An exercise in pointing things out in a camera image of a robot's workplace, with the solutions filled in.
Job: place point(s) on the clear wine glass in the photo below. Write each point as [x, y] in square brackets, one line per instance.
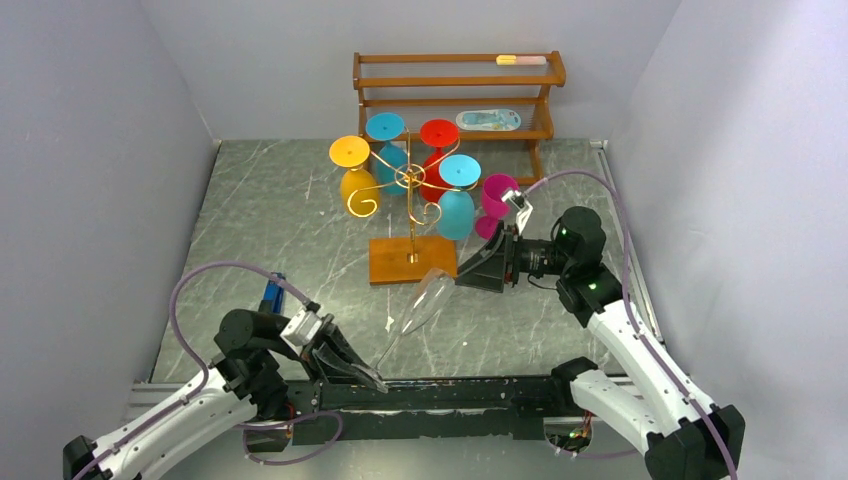
[428, 299]

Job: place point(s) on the blue wine glass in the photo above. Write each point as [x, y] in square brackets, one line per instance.
[386, 128]
[461, 172]

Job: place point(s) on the red wine glass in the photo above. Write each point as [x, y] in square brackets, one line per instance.
[441, 135]

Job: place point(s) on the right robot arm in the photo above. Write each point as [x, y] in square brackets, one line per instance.
[679, 431]

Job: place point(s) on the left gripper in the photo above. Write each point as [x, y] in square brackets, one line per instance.
[321, 365]

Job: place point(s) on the gold wire glass rack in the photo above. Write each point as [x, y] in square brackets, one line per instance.
[401, 260]

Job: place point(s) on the wooden shelf rack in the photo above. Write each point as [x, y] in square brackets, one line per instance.
[421, 87]

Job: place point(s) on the yellow wine glass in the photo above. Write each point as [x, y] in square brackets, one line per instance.
[358, 189]

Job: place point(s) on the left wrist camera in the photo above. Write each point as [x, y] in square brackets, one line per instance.
[301, 329]

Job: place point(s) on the magenta wine glass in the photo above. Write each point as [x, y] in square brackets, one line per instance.
[494, 208]

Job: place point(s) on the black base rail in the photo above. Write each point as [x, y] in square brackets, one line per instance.
[521, 407]

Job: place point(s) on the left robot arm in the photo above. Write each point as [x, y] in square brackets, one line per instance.
[241, 387]

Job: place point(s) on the blue wine glass back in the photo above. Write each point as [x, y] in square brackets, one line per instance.
[386, 128]

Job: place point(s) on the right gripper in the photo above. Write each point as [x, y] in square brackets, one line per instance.
[505, 254]

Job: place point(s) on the blue packaged item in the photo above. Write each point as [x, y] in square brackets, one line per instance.
[489, 120]

